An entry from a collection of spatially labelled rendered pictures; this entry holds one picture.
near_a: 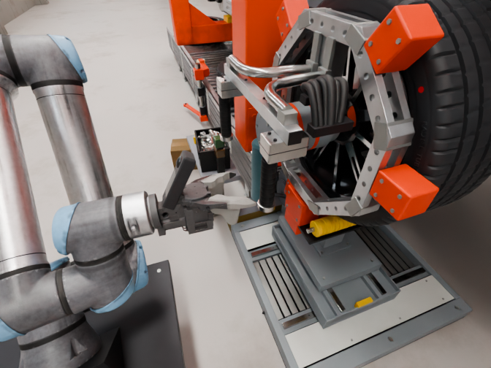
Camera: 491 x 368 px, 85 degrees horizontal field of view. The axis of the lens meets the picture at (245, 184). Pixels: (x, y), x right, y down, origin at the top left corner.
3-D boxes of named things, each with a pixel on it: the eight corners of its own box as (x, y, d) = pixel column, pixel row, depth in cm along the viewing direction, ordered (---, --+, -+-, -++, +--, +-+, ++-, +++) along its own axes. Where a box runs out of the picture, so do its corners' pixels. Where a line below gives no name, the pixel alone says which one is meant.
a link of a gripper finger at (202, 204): (233, 201, 54) (195, 197, 57) (232, 194, 53) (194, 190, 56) (224, 215, 50) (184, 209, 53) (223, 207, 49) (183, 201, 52)
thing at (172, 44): (245, 69, 364) (245, 37, 338) (182, 77, 342) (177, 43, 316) (223, 49, 434) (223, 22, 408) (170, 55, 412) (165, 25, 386)
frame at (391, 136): (361, 247, 78) (460, 43, 42) (342, 254, 76) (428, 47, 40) (280, 149, 116) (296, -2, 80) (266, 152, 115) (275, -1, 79)
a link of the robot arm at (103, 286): (78, 300, 58) (60, 250, 54) (134, 278, 63) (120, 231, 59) (77, 329, 50) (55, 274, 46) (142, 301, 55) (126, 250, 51)
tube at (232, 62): (316, 79, 70) (324, 33, 63) (247, 88, 65) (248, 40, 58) (286, 59, 82) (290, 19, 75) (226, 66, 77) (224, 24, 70)
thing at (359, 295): (393, 299, 117) (402, 288, 110) (322, 330, 107) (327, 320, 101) (329, 218, 152) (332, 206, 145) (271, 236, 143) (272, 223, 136)
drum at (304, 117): (337, 153, 79) (349, 109, 70) (271, 169, 73) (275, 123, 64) (312, 130, 89) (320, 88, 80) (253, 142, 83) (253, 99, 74)
